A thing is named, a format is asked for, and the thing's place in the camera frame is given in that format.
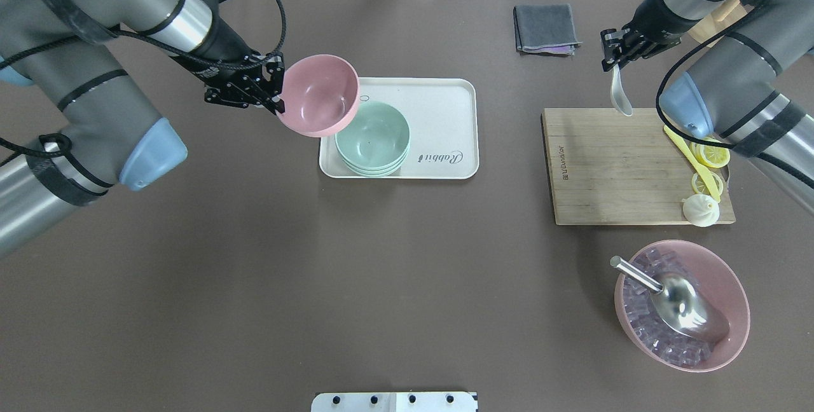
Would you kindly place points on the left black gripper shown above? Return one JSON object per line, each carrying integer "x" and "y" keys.
{"x": 222, "y": 44}

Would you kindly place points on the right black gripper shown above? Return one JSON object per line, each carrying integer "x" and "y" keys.
{"x": 648, "y": 22}

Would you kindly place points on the white ceramic spoon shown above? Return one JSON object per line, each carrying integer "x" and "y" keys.
{"x": 619, "y": 98}

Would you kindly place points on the small pink bowl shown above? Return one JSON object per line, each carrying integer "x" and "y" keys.
{"x": 320, "y": 95}

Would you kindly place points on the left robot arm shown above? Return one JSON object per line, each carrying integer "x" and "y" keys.
{"x": 114, "y": 134}

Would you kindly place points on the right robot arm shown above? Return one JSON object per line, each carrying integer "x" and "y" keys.
{"x": 728, "y": 92}

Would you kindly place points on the large pink bowl with ice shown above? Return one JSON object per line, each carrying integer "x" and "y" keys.
{"x": 712, "y": 277}

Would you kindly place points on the purple cloth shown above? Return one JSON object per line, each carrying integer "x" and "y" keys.
{"x": 548, "y": 49}

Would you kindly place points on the grey folded cloth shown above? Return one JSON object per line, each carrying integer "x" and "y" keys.
{"x": 544, "y": 24}

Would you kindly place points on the stacked green bowls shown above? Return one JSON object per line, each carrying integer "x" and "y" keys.
{"x": 376, "y": 142}

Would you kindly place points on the yellow plastic knife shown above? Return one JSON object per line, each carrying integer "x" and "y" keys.
{"x": 684, "y": 149}

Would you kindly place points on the bamboo cutting board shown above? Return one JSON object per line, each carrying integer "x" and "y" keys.
{"x": 608, "y": 169}

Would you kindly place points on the wooden stand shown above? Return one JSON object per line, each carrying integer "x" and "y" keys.
{"x": 724, "y": 16}

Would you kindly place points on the stacked lemon slices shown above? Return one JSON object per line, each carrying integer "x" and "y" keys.
{"x": 710, "y": 156}

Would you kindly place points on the single lemon slice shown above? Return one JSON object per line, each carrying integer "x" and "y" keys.
{"x": 712, "y": 186}

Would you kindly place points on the metal ice scoop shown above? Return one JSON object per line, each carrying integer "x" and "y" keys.
{"x": 678, "y": 303}

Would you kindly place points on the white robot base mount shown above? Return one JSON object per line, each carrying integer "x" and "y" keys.
{"x": 396, "y": 401}

